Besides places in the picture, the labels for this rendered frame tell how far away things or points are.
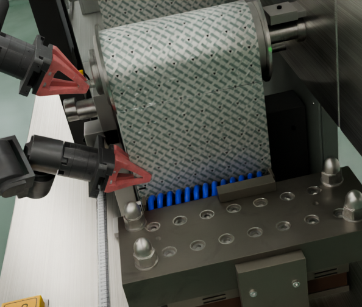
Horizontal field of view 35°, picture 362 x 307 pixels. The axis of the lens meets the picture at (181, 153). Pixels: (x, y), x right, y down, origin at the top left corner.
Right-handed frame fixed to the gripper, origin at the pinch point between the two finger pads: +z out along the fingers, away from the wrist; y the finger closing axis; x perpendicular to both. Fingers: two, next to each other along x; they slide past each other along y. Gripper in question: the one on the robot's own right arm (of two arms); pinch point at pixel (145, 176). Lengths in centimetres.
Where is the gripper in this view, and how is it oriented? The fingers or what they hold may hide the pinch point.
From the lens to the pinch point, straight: 96.5
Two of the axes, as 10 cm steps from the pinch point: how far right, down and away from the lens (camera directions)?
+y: 1.4, 5.2, -8.4
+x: 3.3, -8.3, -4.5
